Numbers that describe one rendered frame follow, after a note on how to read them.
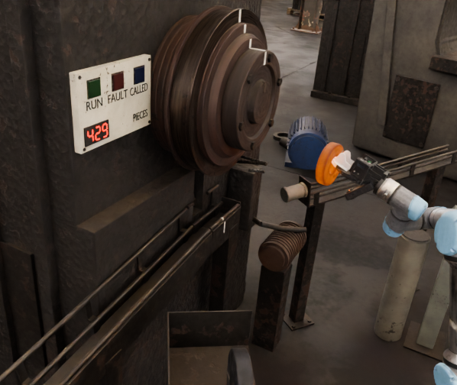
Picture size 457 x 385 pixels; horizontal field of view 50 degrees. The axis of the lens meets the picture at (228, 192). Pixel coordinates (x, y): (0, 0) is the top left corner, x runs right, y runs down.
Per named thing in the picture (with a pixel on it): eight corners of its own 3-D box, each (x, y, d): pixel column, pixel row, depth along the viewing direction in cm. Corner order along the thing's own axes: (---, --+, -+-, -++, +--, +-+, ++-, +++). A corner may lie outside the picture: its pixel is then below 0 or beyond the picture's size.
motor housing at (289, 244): (244, 346, 207) (257, 238, 182) (266, 315, 224) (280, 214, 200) (273, 358, 202) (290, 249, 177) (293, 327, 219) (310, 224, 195)
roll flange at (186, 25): (136, 185, 138) (134, 7, 117) (218, 137, 176) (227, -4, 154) (165, 194, 134) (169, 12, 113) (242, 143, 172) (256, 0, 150)
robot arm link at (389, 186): (391, 198, 169) (383, 206, 163) (380, 191, 171) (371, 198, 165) (403, 181, 165) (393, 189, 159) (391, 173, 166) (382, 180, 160)
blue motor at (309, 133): (283, 173, 364) (289, 130, 349) (286, 146, 415) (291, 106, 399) (325, 179, 362) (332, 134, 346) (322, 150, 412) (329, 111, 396)
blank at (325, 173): (319, 191, 180) (327, 194, 178) (311, 166, 167) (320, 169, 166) (338, 159, 185) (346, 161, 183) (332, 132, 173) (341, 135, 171)
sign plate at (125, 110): (74, 152, 111) (68, 72, 102) (144, 122, 131) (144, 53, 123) (82, 154, 110) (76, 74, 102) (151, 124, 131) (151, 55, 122)
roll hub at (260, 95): (217, 160, 134) (225, 56, 121) (260, 132, 156) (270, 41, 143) (235, 166, 131) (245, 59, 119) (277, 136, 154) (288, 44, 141)
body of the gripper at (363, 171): (364, 152, 170) (393, 171, 166) (352, 172, 175) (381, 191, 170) (354, 157, 164) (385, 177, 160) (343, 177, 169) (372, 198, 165)
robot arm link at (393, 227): (415, 237, 173) (427, 219, 164) (384, 240, 171) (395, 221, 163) (406, 219, 178) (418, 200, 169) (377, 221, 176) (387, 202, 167)
